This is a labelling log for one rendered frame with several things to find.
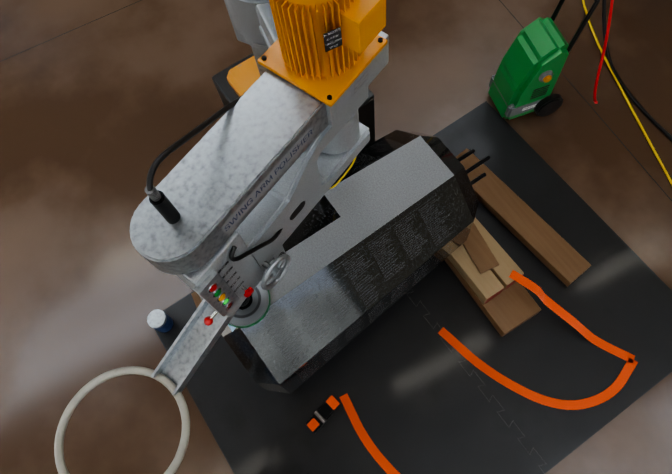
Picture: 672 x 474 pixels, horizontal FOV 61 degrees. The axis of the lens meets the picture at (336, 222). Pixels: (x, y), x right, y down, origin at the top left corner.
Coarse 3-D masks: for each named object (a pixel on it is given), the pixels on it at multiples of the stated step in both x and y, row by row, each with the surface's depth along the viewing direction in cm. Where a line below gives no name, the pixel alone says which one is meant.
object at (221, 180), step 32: (384, 64) 184; (256, 96) 170; (288, 96) 169; (352, 96) 177; (224, 128) 166; (256, 128) 165; (288, 128) 164; (320, 128) 175; (192, 160) 163; (224, 160) 162; (256, 160) 161; (288, 160) 168; (192, 192) 159; (224, 192) 158; (256, 192) 163; (160, 224) 156; (192, 224) 155; (224, 224) 158; (160, 256) 152; (192, 256) 154
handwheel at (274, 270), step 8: (280, 256) 196; (288, 256) 199; (264, 264) 200; (272, 264) 193; (280, 264) 198; (288, 264) 204; (272, 272) 198; (280, 272) 200; (264, 280) 194; (264, 288) 198
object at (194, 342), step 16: (208, 304) 220; (192, 320) 217; (224, 320) 213; (192, 336) 220; (208, 336) 218; (176, 352) 220; (192, 352) 219; (208, 352) 217; (160, 368) 217; (176, 368) 219; (192, 368) 213; (176, 384) 218
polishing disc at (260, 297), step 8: (256, 288) 235; (256, 296) 234; (264, 296) 233; (256, 304) 232; (264, 304) 232; (240, 312) 231; (248, 312) 231; (256, 312) 231; (264, 312) 231; (232, 320) 230; (240, 320) 230; (248, 320) 230; (256, 320) 230
